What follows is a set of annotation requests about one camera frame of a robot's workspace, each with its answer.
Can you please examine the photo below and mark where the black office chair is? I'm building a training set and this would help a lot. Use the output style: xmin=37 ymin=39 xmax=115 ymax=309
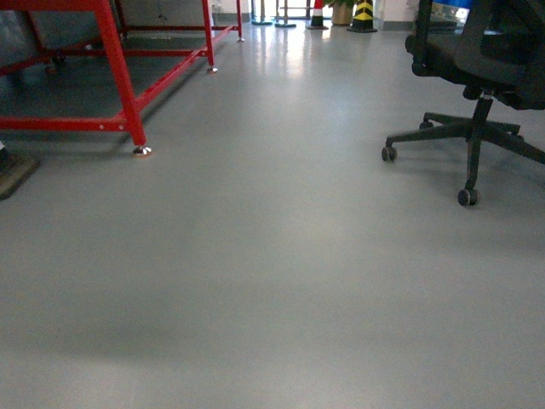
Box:
xmin=381 ymin=1 xmax=544 ymax=206

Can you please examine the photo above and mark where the red white traffic cone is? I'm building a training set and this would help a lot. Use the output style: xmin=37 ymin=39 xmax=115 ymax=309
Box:
xmin=306 ymin=0 xmax=328 ymax=30

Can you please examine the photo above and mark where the red metal frame table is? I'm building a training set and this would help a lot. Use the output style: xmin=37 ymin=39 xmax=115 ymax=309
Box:
xmin=1 ymin=1 xmax=244 ymax=158

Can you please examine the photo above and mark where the green potted plant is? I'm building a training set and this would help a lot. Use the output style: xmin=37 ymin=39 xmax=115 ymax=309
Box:
xmin=324 ymin=0 xmax=355 ymax=26

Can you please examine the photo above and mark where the black yellow striped bollard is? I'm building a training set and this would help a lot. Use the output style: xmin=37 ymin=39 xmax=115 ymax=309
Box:
xmin=347 ymin=0 xmax=377 ymax=33

